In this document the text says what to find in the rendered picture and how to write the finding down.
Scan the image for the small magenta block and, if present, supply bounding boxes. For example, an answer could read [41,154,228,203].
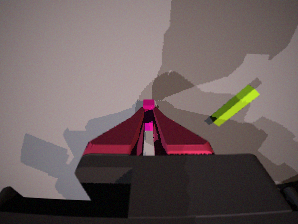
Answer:
[145,123,153,131]
[143,100,155,123]

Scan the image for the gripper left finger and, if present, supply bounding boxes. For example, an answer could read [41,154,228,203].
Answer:
[82,107,145,156]

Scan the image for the lime green rod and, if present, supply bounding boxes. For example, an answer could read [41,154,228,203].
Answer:
[210,85,260,126]

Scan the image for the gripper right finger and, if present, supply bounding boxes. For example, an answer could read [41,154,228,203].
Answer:
[153,107,215,155]

